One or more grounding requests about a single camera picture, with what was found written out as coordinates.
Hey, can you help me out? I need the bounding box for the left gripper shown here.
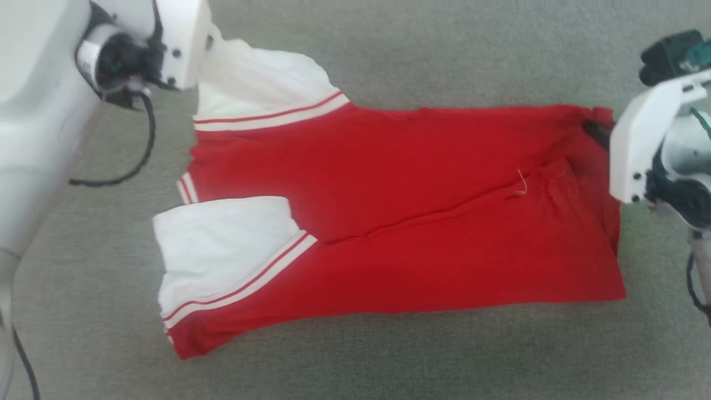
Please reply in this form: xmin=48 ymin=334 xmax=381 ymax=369
xmin=97 ymin=32 xmax=178 ymax=110

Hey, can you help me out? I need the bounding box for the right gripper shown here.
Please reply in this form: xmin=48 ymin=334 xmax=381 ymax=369
xmin=582 ymin=110 xmax=711 ymax=231

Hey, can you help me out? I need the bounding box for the red white basketball jersey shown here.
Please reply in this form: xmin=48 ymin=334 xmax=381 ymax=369
xmin=152 ymin=25 xmax=627 ymax=361

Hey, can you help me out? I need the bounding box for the grey fabric sofa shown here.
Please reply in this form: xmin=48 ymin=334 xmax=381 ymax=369
xmin=0 ymin=0 xmax=711 ymax=400

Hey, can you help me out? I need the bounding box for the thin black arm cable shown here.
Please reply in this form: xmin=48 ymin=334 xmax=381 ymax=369
xmin=685 ymin=253 xmax=711 ymax=326
xmin=69 ymin=92 xmax=157 ymax=187
xmin=11 ymin=325 xmax=41 ymax=400

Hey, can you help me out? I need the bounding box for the teal right camera plug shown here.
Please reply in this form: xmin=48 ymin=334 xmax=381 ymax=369
xmin=686 ymin=40 xmax=711 ymax=70

